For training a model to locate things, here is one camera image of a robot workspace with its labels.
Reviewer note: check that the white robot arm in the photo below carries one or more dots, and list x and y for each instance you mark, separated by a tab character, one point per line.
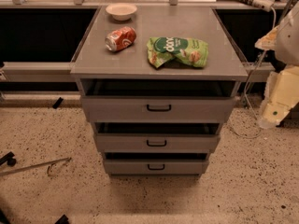
281	93

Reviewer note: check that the grey top drawer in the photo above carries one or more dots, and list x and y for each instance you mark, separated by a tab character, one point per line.
148	100

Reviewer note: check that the green chip bag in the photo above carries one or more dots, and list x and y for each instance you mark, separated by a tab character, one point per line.
189	51

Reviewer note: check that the crushed orange soda can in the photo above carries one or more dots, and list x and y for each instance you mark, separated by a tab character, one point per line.
120	39

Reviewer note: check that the small black block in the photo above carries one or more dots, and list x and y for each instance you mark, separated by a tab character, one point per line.
57	103

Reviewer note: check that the white ceramic bowl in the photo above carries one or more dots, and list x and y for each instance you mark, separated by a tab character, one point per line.
121	11

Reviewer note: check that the metal rod on floor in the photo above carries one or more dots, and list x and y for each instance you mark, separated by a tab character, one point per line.
23	169

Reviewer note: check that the black foot bottom edge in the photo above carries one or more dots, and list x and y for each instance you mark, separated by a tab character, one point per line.
62	220

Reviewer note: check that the black caster foot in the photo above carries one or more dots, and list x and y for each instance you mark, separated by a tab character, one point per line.
8	159

